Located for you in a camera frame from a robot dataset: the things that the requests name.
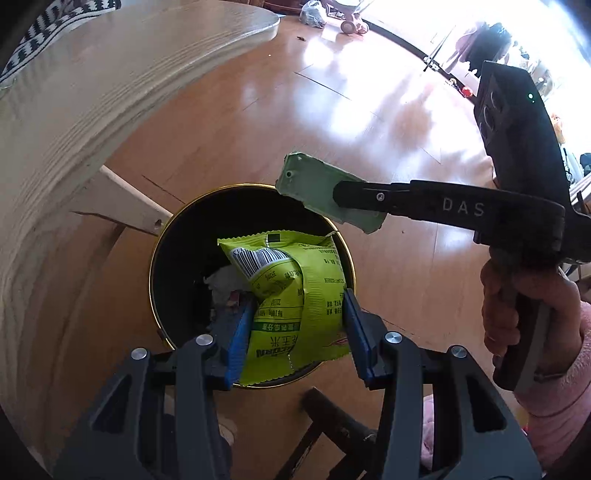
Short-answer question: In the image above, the pink cloth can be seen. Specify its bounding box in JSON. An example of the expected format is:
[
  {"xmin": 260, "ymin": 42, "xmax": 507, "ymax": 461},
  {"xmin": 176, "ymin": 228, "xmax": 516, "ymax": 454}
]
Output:
[{"xmin": 420, "ymin": 396, "xmax": 437, "ymax": 469}]

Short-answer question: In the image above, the yellow-green snack packet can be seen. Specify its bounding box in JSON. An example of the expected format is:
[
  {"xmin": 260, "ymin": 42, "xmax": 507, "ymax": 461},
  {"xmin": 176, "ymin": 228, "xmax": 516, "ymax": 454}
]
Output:
[{"xmin": 217, "ymin": 230, "xmax": 352, "ymax": 387}]

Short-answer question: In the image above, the grey plastic bag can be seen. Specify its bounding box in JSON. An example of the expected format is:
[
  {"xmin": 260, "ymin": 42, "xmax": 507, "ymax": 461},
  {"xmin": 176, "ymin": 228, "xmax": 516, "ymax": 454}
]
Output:
[{"xmin": 299, "ymin": 0, "xmax": 327, "ymax": 29}]

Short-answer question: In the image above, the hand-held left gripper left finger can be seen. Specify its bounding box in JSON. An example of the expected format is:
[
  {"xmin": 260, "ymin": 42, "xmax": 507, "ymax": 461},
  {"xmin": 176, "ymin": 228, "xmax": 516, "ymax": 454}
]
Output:
[{"xmin": 54, "ymin": 302, "xmax": 257, "ymax": 480}]

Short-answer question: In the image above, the black white striped blanket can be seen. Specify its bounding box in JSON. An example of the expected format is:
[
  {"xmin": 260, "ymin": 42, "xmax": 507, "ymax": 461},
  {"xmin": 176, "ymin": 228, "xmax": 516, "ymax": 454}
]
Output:
[{"xmin": 0, "ymin": 0, "xmax": 122, "ymax": 89}]

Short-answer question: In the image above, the pink toy tricycle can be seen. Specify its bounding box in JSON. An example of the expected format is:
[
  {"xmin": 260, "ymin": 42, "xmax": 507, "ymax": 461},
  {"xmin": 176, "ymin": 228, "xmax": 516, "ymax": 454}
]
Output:
[{"xmin": 323, "ymin": 0, "xmax": 371, "ymax": 36}]

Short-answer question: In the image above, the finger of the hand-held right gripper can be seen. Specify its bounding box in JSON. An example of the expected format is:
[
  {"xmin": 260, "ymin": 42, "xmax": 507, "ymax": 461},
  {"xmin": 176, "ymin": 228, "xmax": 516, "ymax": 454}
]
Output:
[{"xmin": 332, "ymin": 180, "xmax": 568, "ymax": 252}]

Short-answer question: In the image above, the white table leg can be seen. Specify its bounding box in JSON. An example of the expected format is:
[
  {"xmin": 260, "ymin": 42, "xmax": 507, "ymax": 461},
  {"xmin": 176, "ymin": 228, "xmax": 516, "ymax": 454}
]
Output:
[{"xmin": 69, "ymin": 165, "xmax": 174, "ymax": 238}]

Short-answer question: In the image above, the person's right hand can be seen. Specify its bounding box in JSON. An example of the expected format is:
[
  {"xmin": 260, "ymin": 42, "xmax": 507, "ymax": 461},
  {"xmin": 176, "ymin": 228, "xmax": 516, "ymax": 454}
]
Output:
[{"xmin": 480, "ymin": 261, "xmax": 585, "ymax": 371}]

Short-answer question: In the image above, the black trash bin gold rim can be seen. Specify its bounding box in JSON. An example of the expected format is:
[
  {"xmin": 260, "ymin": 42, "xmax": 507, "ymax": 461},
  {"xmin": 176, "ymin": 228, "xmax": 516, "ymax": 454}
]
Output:
[{"xmin": 148, "ymin": 185, "xmax": 356, "ymax": 389}]

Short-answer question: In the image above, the white crumpled tissue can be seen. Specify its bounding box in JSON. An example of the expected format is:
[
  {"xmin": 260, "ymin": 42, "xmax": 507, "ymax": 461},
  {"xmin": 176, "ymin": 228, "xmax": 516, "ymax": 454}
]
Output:
[{"xmin": 205, "ymin": 264, "xmax": 252, "ymax": 297}]

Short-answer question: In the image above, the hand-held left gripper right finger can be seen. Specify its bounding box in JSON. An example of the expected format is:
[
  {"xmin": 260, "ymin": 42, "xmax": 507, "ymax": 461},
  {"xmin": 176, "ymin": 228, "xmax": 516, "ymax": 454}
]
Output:
[{"xmin": 342, "ymin": 288, "xmax": 543, "ymax": 480}]

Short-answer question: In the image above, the pale green carton piece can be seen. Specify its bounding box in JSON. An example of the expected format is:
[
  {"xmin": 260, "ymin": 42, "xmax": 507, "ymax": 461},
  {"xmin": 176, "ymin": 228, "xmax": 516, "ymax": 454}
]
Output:
[{"xmin": 276, "ymin": 152, "xmax": 386, "ymax": 235}]

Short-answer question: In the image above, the person's right forearm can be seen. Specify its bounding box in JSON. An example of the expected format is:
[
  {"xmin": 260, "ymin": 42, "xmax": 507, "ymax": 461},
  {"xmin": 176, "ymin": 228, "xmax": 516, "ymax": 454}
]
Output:
[{"xmin": 515, "ymin": 300, "xmax": 591, "ymax": 472}]

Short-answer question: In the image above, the dark wooden chair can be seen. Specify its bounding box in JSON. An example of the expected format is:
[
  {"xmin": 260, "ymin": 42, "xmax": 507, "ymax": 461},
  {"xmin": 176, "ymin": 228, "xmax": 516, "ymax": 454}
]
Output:
[{"xmin": 272, "ymin": 387, "xmax": 385, "ymax": 480}]

